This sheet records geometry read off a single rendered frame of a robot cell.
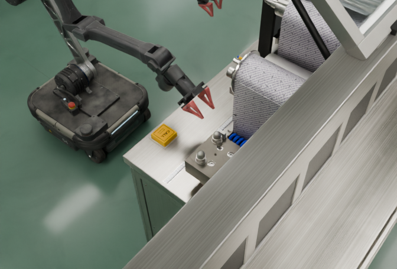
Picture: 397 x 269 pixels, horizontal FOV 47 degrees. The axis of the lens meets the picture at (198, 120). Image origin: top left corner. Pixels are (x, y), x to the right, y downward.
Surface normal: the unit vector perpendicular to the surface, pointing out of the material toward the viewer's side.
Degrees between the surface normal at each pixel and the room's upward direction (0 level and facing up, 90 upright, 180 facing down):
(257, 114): 90
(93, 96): 0
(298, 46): 92
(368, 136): 0
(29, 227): 0
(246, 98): 90
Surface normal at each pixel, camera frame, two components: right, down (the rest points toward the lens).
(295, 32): -0.65, 0.61
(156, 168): -0.02, -0.65
